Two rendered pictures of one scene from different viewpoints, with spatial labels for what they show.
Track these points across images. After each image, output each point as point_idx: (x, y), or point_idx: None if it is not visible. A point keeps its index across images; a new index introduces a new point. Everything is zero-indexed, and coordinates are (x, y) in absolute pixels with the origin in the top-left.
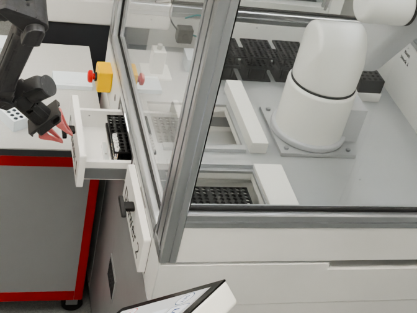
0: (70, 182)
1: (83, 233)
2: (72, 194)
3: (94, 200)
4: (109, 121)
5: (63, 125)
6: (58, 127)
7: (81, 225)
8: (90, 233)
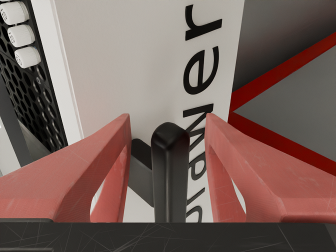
0: (297, 112)
1: (323, 51)
2: (306, 94)
3: (271, 73)
4: (64, 145)
5: (21, 169)
6: (58, 189)
7: (319, 59)
8: (310, 47)
